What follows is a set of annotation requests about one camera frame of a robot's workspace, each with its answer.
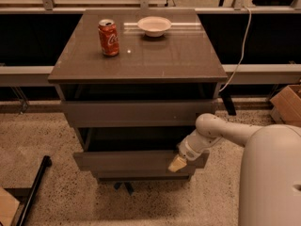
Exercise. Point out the grey drawer cabinet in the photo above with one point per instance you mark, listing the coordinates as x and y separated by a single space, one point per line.
181 65

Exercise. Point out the white bowl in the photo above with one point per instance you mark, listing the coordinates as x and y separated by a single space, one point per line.
154 26

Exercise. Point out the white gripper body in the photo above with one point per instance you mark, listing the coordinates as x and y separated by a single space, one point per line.
190 152

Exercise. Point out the orange soda can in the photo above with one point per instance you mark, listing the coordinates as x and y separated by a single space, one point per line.
108 37

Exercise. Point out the wooden board corner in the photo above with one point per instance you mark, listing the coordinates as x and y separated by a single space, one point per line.
8 207

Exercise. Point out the black metal bar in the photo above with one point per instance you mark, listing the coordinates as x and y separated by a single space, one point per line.
45 163

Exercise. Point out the cardboard box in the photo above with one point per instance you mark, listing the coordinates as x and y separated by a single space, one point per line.
287 106

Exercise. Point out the grey drawer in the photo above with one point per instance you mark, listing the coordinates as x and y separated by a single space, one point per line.
143 175
134 149
132 114

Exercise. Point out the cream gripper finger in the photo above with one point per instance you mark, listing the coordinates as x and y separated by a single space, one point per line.
177 163

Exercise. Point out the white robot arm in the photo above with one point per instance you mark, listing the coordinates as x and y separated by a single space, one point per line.
270 177

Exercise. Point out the black table leg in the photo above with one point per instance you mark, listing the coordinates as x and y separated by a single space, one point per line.
228 103

